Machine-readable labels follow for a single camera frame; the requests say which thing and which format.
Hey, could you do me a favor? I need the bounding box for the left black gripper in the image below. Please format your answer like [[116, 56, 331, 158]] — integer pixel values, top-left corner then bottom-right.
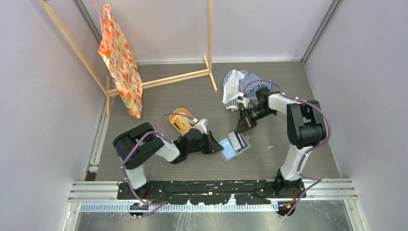
[[187, 130, 223, 154]]

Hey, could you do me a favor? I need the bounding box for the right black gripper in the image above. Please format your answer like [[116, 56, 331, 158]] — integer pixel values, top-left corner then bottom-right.
[[236, 106, 275, 135]]

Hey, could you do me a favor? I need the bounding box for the grey card holder wallet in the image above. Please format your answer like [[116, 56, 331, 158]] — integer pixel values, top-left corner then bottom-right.
[[218, 132, 252, 163]]

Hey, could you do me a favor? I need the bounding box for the gold credit card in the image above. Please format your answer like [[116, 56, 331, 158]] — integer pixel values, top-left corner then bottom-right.
[[175, 116, 192, 134]]

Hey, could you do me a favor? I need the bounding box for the orange oval tray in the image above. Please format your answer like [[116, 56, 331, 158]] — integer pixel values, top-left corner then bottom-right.
[[169, 108, 198, 136]]

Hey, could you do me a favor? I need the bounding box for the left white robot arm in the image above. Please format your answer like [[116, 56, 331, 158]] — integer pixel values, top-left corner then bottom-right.
[[113, 122, 224, 199]]

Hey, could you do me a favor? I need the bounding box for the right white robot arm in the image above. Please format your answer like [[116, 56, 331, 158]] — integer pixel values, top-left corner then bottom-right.
[[229, 88, 328, 198]]

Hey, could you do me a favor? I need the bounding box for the blue striped cloth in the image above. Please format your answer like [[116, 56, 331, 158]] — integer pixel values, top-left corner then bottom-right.
[[222, 69, 272, 111]]

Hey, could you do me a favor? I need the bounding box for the wooden drying rack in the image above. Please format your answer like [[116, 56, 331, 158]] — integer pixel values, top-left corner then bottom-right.
[[40, 0, 217, 115]]

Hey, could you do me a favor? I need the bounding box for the orange floral cloth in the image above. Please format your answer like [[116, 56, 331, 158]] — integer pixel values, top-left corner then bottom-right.
[[98, 4, 143, 119]]

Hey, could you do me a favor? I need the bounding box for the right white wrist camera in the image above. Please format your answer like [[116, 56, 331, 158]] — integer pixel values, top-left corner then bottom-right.
[[237, 92, 250, 108]]

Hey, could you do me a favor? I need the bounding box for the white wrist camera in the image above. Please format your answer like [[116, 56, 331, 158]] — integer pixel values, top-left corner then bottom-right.
[[192, 118, 208, 135], [237, 92, 250, 108]]

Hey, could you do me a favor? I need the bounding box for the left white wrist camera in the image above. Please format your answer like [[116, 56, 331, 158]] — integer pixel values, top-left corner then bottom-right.
[[192, 118, 208, 135]]

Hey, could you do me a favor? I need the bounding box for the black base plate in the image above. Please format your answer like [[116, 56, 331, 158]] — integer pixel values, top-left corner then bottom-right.
[[117, 180, 306, 205]]

